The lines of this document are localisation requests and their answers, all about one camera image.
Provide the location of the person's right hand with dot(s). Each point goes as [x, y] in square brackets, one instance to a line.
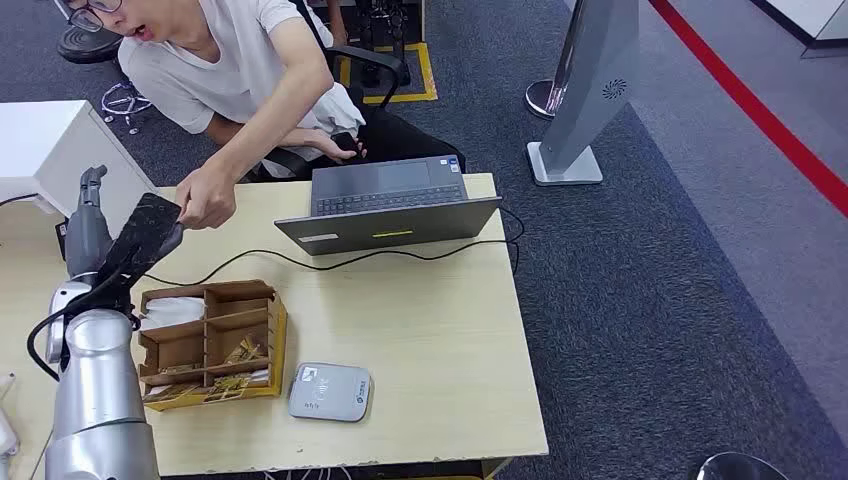
[326, 146]

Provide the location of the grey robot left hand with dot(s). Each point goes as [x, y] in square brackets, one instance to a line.
[87, 238]

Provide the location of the person's left hand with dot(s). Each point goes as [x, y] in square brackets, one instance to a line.
[206, 197]

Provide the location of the black phone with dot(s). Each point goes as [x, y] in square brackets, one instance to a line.
[346, 140]

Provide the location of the person's left forearm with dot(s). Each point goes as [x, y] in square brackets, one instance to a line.
[272, 126]

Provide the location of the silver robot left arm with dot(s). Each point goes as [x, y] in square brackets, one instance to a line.
[99, 371]

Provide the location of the person's right forearm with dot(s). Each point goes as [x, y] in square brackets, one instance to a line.
[298, 138]

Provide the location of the brown card organizer box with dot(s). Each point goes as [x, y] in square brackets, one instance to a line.
[235, 311]

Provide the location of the person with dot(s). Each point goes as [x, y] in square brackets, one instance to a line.
[212, 60]

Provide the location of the person's glasses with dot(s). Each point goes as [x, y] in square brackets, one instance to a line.
[83, 18]

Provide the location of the grey card reader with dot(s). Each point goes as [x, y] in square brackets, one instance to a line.
[328, 394]

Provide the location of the black power adapter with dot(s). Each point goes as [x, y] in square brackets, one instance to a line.
[61, 238]

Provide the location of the black office chair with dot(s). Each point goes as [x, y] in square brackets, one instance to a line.
[404, 139]

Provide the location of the grey laptop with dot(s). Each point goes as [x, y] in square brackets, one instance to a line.
[384, 228]

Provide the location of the white cabinet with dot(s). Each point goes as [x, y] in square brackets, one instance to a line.
[40, 146]

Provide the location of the white paper stack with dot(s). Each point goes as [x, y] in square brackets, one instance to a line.
[172, 311]

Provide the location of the black round stool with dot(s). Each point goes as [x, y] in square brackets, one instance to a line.
[86, 46]

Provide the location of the white plastic object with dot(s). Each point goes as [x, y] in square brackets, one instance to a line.
[5, 430]

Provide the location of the chrome stanchion base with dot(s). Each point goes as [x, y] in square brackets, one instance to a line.
[538, 99]

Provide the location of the grey kiosk stand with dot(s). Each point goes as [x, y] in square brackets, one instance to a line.
[590, 79]

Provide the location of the white platform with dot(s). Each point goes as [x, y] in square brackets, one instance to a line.
[821, 20]

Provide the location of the chrome dome base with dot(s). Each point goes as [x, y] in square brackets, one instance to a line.
[735, 469]

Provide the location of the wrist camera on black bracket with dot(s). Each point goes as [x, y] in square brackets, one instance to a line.
[139, 238]

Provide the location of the black equipment in wooden frame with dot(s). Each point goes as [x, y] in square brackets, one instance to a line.
[381, 26]

